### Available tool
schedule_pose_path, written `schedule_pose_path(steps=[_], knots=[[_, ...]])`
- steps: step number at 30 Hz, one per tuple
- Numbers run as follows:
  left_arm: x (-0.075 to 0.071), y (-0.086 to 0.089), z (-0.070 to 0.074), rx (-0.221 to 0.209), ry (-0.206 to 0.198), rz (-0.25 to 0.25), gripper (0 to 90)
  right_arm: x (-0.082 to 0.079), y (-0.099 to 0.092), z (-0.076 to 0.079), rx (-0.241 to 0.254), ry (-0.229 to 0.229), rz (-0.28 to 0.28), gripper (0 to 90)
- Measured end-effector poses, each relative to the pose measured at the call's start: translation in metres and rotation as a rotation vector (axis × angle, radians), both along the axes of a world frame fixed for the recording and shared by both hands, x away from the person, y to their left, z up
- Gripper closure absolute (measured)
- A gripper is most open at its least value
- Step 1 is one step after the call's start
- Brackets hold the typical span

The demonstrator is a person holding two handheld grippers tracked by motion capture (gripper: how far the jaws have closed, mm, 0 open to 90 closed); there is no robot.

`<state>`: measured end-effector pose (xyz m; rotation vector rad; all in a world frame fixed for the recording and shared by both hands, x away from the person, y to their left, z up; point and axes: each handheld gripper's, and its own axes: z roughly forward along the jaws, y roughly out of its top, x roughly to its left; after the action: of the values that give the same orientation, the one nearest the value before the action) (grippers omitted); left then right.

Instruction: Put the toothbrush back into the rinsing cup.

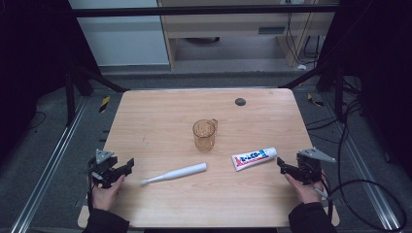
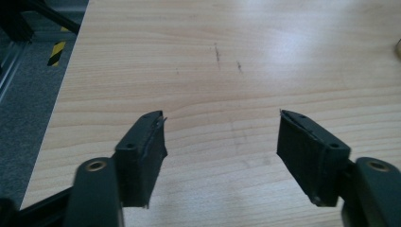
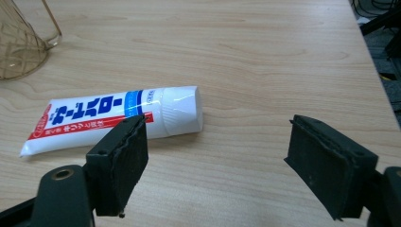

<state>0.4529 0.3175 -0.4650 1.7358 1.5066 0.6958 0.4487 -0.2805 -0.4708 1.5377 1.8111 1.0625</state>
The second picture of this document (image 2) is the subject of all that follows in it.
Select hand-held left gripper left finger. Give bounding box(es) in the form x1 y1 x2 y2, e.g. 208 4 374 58
113 110 168 210

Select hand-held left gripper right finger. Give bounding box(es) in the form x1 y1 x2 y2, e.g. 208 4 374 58
276 109 352 208

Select yellow black hazard tape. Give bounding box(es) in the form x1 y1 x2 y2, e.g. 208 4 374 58
46 40 67 67

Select black metal stand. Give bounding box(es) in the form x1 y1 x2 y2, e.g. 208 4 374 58
0 0 81 44

